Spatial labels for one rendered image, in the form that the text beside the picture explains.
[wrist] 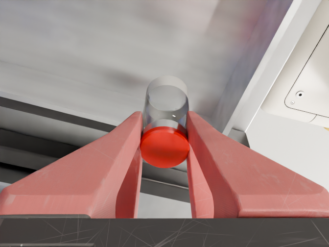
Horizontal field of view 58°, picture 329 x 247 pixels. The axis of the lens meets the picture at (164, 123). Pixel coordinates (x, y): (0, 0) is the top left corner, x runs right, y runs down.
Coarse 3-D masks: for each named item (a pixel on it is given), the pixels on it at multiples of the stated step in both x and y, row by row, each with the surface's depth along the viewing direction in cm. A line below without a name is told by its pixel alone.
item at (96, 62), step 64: (0, 0) 18; (64, 0) 18; (128, 0) 18; (192, 0) 17; (256, 0) 17; (0, 64) 20; (64, 64) 20; (128, 64) 20; (192, 64) 20; (256, 64) 17
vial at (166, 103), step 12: (156, 84) 14; (168, 84) 14; (180, 84) 15; (156, 96) 13; (168, 96) 13; (180, 96) 14; (144, 108) 13; (156, 108) 13; (168, 108) 12; (180, 108) 13; (144, 120) 13; (156, 120) 12; (168, 120) 12; (180, 120) 12; (144, 132) 12
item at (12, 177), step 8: (0, 168) 23; (8, 168) 24; (16, 168) 24; (24, 168) 24; (0, 176) 23; (8, 176) 23; (16, 176) 23; (24, 176) 24; (0, 184) 23; (8, 184) 23; (0, 192) 28
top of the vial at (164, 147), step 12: (156, 132) 11; (168, 132) 11; (180, 132) 12; (144, 144) 12; (156, 144) 12; (168, 144) 12; (180, 144) 12; (144, 156) 12; (156, 156) 12; (168, 156) 12; (180, 156) 12
